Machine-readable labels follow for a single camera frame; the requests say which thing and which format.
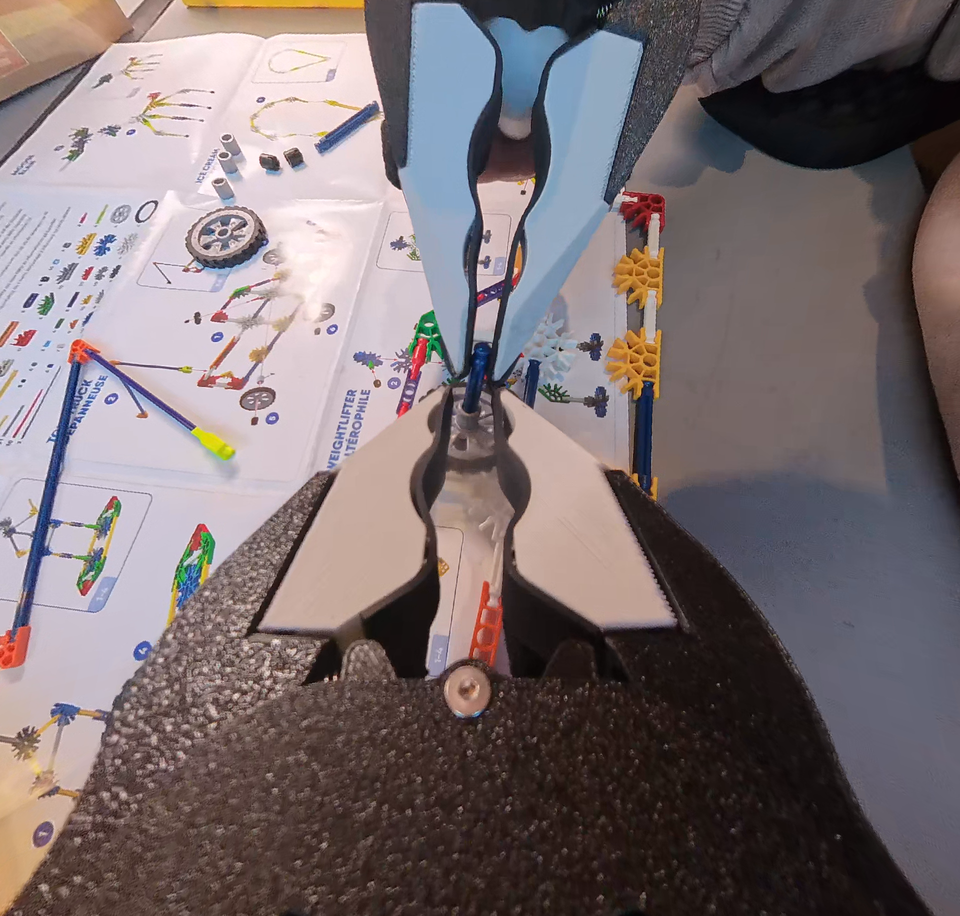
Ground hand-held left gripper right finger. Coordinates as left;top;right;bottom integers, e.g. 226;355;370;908
488;391;676;674

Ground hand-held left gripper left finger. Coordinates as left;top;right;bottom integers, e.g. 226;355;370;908
258;388;459;674

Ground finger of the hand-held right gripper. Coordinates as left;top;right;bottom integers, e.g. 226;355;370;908
402;1;504;377
495;24;649;373

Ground blue rod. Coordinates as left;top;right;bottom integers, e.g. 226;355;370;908
462;343;493;415
315;102;382;155

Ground small black toy wheel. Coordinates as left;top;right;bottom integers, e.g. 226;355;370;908
185;205;270;271
435;394;529;475

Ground colourful construction toy model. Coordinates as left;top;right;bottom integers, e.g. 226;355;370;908
393;189;669;670

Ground grey desk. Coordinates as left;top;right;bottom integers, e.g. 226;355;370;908
0;0;960;916

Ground printed instruction sheet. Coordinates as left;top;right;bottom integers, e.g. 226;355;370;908
0;31;669;887

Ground black rounded object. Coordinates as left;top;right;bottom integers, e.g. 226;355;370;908
702;69;960;170

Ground blue rod V-shaped assembly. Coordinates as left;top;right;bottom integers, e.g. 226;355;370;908
0;339;237;670

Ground cardboard toy box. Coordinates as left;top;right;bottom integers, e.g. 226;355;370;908
0;0;136;100

